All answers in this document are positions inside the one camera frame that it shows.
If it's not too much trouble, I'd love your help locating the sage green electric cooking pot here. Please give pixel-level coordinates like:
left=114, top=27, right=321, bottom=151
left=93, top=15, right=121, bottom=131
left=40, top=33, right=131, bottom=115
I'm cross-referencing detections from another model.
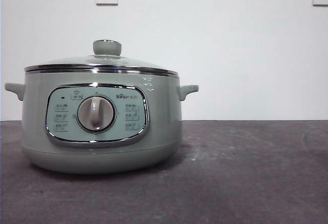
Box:
left=4, top=68, right=199, bottom=175

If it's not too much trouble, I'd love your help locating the glass lid with green knob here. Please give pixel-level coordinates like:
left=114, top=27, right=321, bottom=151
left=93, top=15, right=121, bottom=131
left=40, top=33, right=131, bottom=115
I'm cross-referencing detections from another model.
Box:
left=24, top=39, right=178, bottom=77

